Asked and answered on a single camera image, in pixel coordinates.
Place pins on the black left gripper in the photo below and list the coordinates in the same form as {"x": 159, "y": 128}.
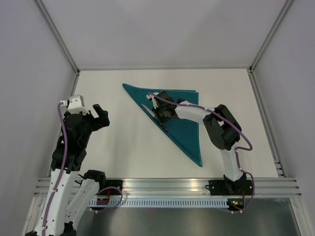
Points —
{"x": 99, "y": 122}

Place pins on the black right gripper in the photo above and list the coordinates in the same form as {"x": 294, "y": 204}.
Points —
{"x": 162, "y": 120}

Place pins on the knife with black handle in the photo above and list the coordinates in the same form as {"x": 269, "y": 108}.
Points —
{"x": 153, "y": 116}

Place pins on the teal cloth napkin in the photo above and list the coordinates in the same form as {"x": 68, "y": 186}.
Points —
{"x": 182, "y": 132}

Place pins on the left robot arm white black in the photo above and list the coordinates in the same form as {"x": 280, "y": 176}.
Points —
{"x": 60, "y": 216}

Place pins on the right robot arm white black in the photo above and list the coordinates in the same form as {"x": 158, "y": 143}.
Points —
{"x": 222, "y": 128}

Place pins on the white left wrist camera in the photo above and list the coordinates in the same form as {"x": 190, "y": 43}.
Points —
{"x": 75, "y": 105}

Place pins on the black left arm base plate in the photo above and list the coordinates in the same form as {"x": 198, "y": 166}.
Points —
{"x": 111, "y": 187}

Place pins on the white slotted cable duct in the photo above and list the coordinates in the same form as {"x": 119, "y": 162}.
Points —
{"x": 174, "y": 202}

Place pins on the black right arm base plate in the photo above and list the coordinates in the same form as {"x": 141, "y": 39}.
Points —
{"x": 227, "y": 188}

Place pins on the aluminium frame rail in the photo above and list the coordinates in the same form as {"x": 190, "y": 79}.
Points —
{"x": 279, "y": 187}

